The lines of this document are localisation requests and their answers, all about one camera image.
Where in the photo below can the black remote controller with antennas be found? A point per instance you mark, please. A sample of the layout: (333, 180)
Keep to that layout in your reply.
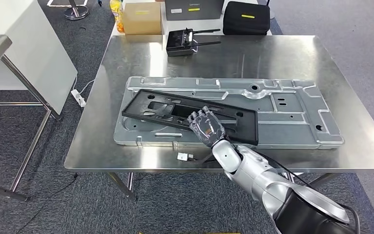
(177, 42)

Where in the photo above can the stamped sheet metal panel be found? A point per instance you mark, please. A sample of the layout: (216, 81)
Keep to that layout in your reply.
(287, 129)

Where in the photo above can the brown cardboard box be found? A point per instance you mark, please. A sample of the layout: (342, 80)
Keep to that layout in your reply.
(141, 22)

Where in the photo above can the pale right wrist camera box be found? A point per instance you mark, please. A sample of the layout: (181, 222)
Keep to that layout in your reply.
(183, 156)

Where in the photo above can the grey laptop box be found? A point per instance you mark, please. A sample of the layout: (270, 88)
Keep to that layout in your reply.
(206, 13)

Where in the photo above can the round chrome stand base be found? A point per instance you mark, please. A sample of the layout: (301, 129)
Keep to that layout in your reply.
(76, 13)

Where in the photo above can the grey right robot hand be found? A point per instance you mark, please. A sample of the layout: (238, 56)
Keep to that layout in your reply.
(207, 127)

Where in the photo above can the yellow drink bottle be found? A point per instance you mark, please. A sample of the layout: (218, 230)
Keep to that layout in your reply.
(118, 16)

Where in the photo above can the white panel board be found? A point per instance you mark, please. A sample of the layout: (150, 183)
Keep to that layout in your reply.
(28, 48)

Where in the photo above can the white power strip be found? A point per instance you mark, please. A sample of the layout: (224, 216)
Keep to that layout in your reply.
(78, 98)

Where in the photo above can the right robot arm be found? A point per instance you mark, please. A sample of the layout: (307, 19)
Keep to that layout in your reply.
(257, 174)

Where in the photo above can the stainless steel workbench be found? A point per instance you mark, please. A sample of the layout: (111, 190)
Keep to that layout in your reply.
(270, 58)

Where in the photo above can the black zip carry case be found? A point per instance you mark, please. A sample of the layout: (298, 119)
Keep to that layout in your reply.
(245, 24)

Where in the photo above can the black plastic panel part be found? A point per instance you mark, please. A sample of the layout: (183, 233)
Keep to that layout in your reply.
(133, 109)

